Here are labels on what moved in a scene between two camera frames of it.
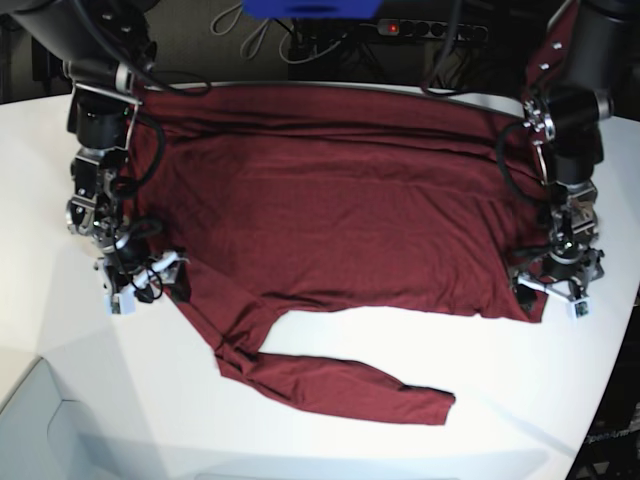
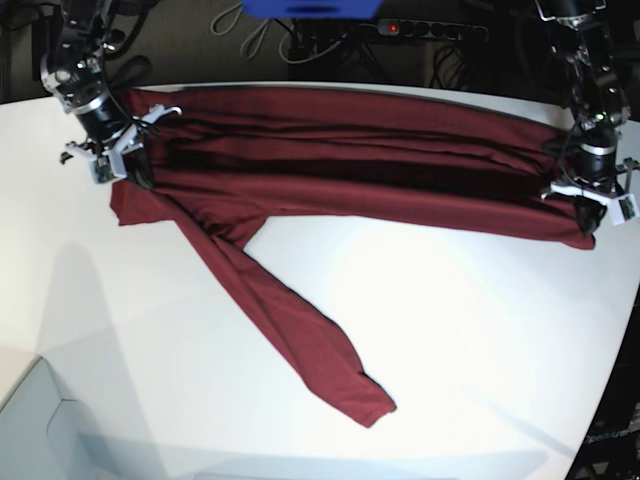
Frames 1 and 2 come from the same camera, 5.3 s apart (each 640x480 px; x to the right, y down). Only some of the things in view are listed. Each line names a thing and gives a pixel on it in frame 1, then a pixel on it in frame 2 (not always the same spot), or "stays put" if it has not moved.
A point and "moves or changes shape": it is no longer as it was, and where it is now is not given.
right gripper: x=566 y=276 -> x=597 y=177
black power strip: x=412 y=28 stays put
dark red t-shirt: x=288 y=196 moves or changes shape
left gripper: x=139 y=274 -> x=122 y=151
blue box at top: x=312 y=9 stays put
